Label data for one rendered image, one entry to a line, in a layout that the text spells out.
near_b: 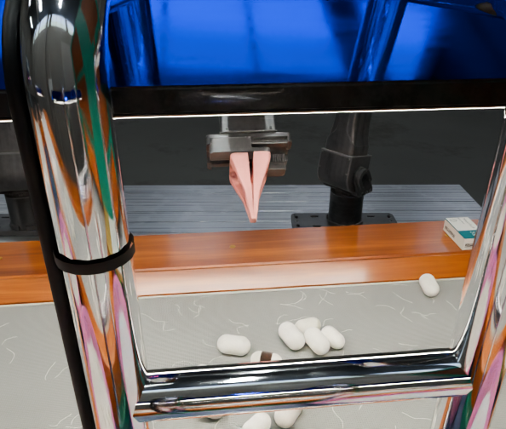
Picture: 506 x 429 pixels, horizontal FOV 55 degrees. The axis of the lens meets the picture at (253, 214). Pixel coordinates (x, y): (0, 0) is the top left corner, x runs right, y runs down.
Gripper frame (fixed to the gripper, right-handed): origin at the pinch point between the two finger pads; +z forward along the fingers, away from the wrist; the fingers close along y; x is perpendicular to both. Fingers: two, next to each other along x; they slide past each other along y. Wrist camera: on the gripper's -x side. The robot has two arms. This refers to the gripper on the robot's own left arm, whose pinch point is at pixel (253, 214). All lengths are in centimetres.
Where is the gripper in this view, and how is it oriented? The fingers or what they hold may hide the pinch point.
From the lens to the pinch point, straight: 57.4
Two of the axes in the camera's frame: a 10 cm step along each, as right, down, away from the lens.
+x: -0.6, 3.9, 9.2
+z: 0.7, 9.2, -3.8
